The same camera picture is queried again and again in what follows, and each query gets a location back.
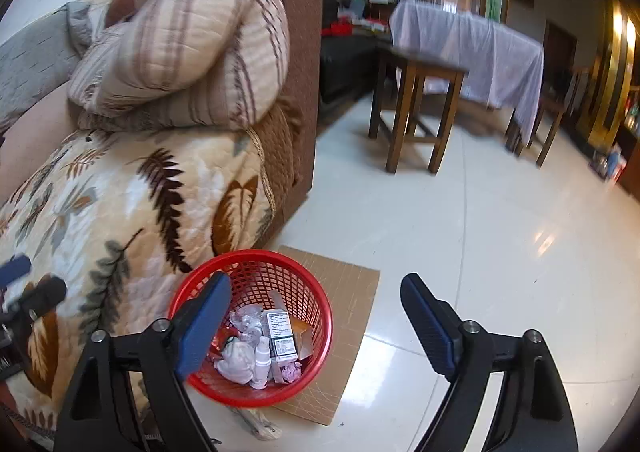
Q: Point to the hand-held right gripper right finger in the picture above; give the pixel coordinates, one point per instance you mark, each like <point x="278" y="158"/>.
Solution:
<point x="430" y="327"/>

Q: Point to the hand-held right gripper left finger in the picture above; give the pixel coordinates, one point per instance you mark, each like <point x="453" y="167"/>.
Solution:
<point x="207" y="327"/>

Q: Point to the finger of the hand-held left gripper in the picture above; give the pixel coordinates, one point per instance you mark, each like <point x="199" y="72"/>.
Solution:
<point x="45" y="294"/>
<point x="15" y="269"/>

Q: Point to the clear plastic bag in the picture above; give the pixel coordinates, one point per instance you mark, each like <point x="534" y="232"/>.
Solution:
<point x="247" y="322"/>

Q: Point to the white glove green cuff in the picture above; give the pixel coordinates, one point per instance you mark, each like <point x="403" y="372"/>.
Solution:
<point x="235" y="362"/>

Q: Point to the white spray bottle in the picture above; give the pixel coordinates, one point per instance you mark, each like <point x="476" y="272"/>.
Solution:
<point x="260" y="362"/>

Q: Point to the blue and white medicine box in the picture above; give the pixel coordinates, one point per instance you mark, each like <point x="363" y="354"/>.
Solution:
<point x="279" y="327"/>

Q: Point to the red plastic basket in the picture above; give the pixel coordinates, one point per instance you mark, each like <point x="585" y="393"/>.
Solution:
<point x="270" y="394"/>

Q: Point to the orange cardboard box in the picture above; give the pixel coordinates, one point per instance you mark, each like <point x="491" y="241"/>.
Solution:
<point x="301" y="329"/>

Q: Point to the pink wrapper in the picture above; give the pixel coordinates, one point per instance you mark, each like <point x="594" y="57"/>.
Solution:
<point x="290" y="373"/>

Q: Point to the brown cardboard sheet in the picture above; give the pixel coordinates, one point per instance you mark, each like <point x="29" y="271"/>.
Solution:
<point x="350" y="312"/>

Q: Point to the grey quilted pillow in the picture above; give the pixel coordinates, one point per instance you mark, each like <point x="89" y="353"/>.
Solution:
<point x="30" y="56"/>

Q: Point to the wooden stool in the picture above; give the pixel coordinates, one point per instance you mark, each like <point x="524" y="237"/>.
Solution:
<point x="415" y="101"/>
<point x="550" y="121"/>

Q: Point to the pale purple tablecloth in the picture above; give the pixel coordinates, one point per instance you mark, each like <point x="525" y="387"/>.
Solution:
<point x="475" y="56"/>

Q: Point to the black low cabinet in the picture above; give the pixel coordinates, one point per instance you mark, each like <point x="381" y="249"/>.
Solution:
<point x="345" y="61"/>

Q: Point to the striped floral quilt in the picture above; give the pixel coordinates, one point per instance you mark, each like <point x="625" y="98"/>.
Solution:
<point x="190" y="46"/>

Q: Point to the gold framed cabinet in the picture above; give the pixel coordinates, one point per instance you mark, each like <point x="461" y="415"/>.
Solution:
<point x="615" y="81"/>

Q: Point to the brown fabric sofa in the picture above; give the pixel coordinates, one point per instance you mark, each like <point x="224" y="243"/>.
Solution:
<point x="300" y="31"/>

